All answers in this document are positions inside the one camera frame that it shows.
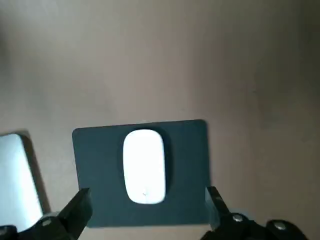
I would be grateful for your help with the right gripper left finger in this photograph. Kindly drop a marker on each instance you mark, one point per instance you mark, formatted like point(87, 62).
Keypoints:
point(72, 217)

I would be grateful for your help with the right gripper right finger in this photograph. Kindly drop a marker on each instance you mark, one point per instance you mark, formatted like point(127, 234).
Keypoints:
point(225, 225)

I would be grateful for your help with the silver laptop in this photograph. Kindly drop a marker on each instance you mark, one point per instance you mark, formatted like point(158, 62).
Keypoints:
point(15, 175)

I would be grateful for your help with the white computer mouse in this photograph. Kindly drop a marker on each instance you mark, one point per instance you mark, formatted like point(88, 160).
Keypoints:
point(143, 165)

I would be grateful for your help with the black mouse pad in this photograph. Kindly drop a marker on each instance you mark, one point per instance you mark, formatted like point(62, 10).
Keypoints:
point(100, 155)

